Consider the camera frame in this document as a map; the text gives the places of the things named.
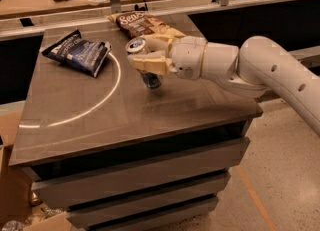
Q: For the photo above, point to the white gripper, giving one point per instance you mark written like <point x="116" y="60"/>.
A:
<point x="189" y="57"/>

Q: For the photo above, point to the silver blue redbull can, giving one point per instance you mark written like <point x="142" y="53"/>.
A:
<point x="151" y="78"/>

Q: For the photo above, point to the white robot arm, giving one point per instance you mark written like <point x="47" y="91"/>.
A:
<point x="249" y="70"/>

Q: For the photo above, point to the brown yellow chip bag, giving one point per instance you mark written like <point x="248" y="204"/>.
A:
<point x="138" y="23"/>

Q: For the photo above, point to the dark blue chip bag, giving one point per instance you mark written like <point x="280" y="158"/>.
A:
<point x="78" y="53"/>

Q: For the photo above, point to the grey drawer cabinet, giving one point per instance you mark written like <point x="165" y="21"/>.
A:
<point x="118" y="156"/>

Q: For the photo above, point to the cardboard box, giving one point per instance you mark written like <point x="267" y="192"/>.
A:
<point x="17" y="204"/>

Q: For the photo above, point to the metal rail frame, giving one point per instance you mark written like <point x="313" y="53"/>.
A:
<point x="296" y="23"/>

